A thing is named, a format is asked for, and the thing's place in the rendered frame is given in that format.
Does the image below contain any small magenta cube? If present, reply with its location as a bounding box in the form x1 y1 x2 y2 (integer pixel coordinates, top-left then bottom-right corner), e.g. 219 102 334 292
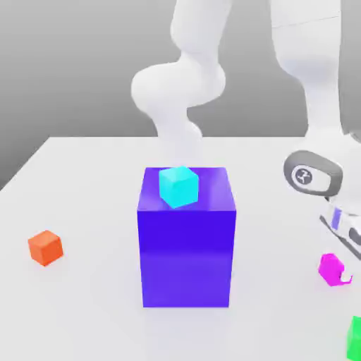
317 252 354 288

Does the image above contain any large blue box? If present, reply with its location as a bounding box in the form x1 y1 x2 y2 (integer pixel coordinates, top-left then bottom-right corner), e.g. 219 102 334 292
136 166 237 309

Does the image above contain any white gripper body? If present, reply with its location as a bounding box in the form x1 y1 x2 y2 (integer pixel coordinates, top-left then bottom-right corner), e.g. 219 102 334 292
319 214 361 271

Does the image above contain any small orange cube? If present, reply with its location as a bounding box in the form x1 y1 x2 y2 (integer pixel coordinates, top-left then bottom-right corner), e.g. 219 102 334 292
27 229 64 267

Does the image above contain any small cyan cube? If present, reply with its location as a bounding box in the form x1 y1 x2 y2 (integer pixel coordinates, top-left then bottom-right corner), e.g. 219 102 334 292
158 165 200 210

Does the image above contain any small green cube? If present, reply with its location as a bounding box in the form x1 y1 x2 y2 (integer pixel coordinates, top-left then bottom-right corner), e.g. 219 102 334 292
345 315 361 361

